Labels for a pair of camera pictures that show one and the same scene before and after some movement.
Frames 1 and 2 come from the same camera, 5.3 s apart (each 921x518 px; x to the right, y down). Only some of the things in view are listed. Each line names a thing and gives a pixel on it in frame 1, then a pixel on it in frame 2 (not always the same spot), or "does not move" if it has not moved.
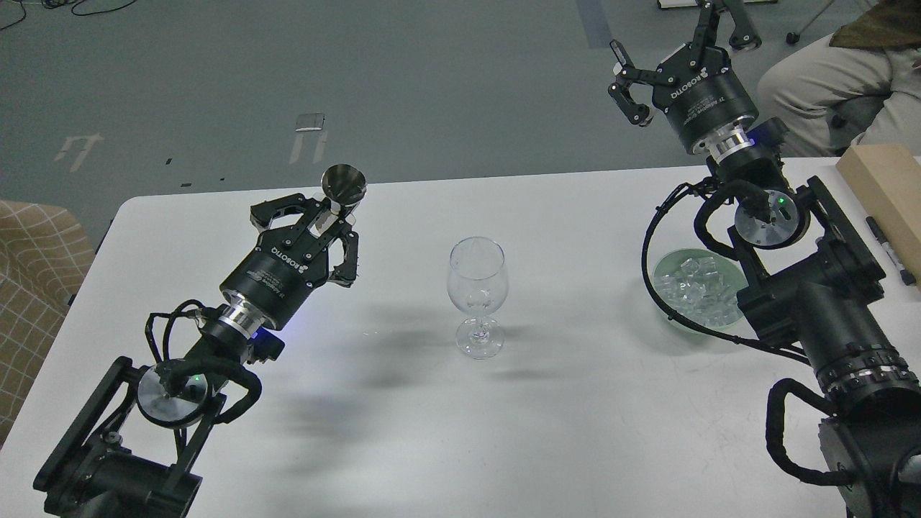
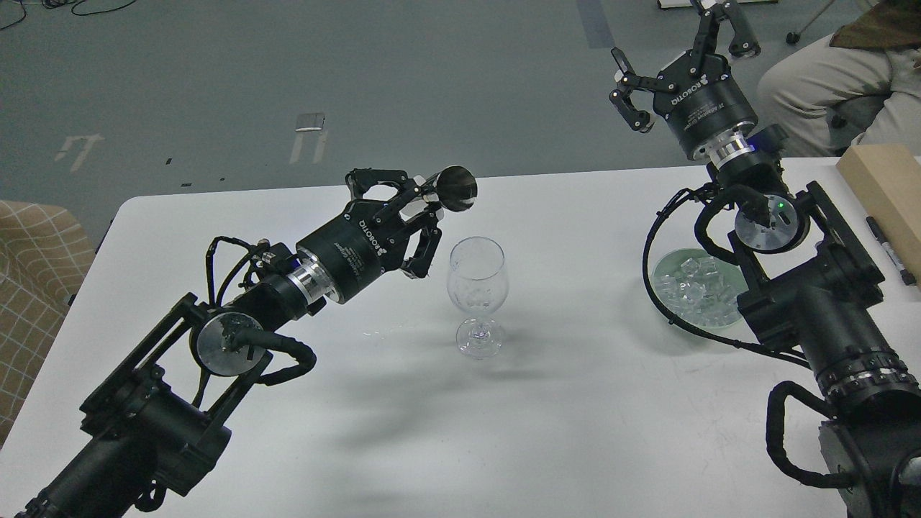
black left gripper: (275, 279) → (357, 247)
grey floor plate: (310, 122) does not move
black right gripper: (710, 96) does not move
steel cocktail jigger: (343, 185) → (456, 188)
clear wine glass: (478, 280) does not move
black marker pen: (906, 275) does not move
